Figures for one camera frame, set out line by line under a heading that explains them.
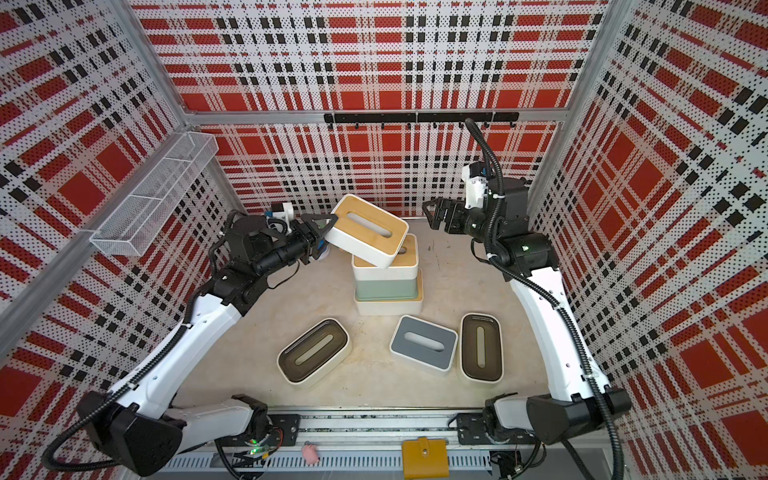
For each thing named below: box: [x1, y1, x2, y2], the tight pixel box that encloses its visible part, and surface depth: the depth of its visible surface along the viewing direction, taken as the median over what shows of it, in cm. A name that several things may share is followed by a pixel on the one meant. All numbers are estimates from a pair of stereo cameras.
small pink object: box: [302, 441, 320, 466], surface depth 71 cm
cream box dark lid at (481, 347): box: [459, 313, 504, 383], surface depth 84 cm
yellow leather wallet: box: [402, 437, 450, 480], surface depth 71 cm
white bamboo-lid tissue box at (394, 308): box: [354, 271, 424, 316], surface depth 90 cm
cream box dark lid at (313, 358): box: [276, 318, 352, 388], surface depth 83 cm
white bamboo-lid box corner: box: [324, 194, 410, 269], surface depth 70 cm
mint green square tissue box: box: [355, 280, 418, 301], surface depth 90 cm
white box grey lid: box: [389, 315, 459, 375], surface depth 86 cm
